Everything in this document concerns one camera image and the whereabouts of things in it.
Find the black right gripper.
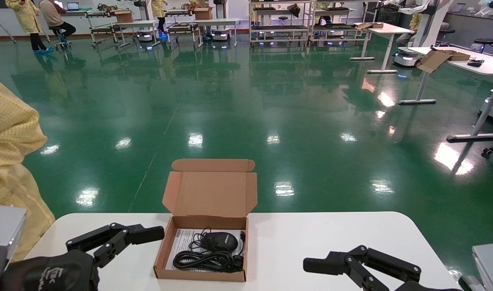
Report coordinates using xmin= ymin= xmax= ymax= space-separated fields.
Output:
xmin=303 ymin=245 xmax=463 ymax=291

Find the white wheeled robot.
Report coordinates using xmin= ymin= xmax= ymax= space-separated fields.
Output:
xmin=393 ymin=0 xmax=453 ymax=67

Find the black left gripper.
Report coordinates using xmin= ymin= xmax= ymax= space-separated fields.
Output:
xmin=0 ymin=224 xmax=165 ymax=291

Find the grey rounded device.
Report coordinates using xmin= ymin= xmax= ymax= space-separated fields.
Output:
xmin=459 ymin=275 xmax=486 ymax=291

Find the grey counter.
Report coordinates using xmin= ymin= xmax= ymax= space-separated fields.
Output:
xmin=445 ymin=11 xmax=493 ymax=45

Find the white table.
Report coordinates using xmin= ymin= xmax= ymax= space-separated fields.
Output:
xmin=196 ymin=18 xmax=240 ymax=48
xmin=350 ymin=22 xmax=415 ymax=74
xmin=117 ymin=20 xmax=161 ymax=47

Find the black round stool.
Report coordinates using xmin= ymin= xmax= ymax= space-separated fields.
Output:
xmin=436 ymin=28 xmax=456 ymax=47
xmin=474 ymin=38 xmax=493 ymax=54

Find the seated person in brown jacket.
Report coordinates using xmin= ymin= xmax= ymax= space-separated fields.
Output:
xmin=39 ymin=0 xmax=76 ymax=43

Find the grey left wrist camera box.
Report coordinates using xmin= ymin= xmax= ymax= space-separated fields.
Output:
xmin=0 ymin=205 xmax=27 ymax=282

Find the wheeled robot with black column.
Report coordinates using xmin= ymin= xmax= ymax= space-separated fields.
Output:
xmin=211 ymin=0 xmax=233 ymax=41
xmin=134 ymin=0 xmax=159 ymax=43

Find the open brown carton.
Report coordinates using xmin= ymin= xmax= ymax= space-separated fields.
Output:
xmin=416 ymin=48 xmax=471 ymax=74

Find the white metal shelf rack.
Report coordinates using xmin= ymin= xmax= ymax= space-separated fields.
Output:
xmin=311 ymin=0 xmax=372 ymax=44
xmin=249 ymin=0 xmax=313 ymax=46

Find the seated person in yellow coat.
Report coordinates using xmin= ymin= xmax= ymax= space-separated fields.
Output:
xmin=396 ymin=12 xmax=421 ymax=47

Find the white desk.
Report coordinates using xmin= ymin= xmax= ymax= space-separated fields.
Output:
xmin=398 ymin=46 xmax=493 ymax=143

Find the black wired computer mouse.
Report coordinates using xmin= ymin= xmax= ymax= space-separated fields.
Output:
xmin=173 ymin=226 xmax=246 ymax=272

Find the brown cardboard storage box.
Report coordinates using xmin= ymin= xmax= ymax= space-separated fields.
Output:
xmin=154 ymin=158 xmax=258 ymax=282

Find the small wheeled stool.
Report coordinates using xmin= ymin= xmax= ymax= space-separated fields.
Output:
xmin=53 ymin=28 xmax=72 ymax=51

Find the printed white paper manual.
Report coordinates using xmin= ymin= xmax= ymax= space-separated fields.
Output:
xmin=165 ymin=229 xmax=246 ymax=272

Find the metal workbench rack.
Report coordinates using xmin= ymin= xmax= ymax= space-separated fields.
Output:
xmin=87 ymin=8 xmax=135 ymax=48
xmin=165 ymin=7 xmax=201 ymax=46

